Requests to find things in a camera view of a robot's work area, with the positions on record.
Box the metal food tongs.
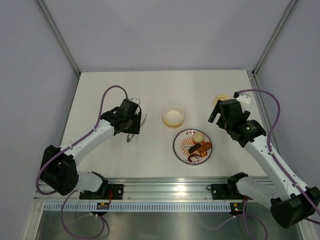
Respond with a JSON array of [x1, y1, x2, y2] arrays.
[[126, 104, 147, 143]]

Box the white round bun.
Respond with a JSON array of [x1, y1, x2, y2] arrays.
[[192, 132, 205, 144]]

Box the braised pork belly cube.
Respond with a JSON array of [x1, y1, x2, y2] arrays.
[[200, 151, 208, 158]]

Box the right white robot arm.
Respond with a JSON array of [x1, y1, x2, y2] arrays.
[[208, 99, 320, 229]]

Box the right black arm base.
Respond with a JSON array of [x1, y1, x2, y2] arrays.
[[206, 183, 245, 200]]

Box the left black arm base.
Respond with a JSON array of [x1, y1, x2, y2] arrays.
[[79, 183, 124, 200]]

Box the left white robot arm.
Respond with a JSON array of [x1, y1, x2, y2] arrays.
[[36, 98, 142, 199]]

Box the round beige lunch container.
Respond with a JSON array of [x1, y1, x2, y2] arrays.
[[162, 106, 185, 129]]

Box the round beige container lid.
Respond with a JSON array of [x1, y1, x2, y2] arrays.
[[212, 94, 233, 106]]

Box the brown braised meat strip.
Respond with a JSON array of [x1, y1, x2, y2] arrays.
[[198, 142, 212, 153]]

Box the patterned round plate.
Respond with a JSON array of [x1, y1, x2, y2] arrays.
[[172, 128, 213, 166]]

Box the dark sea cucumber piece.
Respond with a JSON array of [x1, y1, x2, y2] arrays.
[[188, 143, 202, 154]]

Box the dark red octopus tentacle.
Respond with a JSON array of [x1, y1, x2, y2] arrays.
[[187, 153, 201, 164]]

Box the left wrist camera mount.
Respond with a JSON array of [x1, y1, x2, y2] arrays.
[[129, 97, 141, 105]]

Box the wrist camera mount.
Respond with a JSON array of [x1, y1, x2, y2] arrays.
[[233, 92, 251, 105], [129, 97, 141, 105]]

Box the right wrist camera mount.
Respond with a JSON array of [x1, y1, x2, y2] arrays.
[[233, 92, 251, 105]]

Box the aluminium mounting rail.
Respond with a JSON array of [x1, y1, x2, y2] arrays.
[[33, 176, 276, 202]]

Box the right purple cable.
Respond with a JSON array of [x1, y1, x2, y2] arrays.
[[199, 89, 320, 240]]

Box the left aluminium frame post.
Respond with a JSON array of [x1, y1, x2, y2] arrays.
[[35, 0, 81, 78]]

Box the aluminium frame post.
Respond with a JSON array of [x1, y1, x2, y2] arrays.
[[35, 0, 81, 78], [251, 0, 299, 78]]

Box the white slotted cable duct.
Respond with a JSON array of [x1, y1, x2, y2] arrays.
[[44, 202, 231, 213]]

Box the right aluminium frame post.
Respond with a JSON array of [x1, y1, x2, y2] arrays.
[[251, 0, 299, 78]]

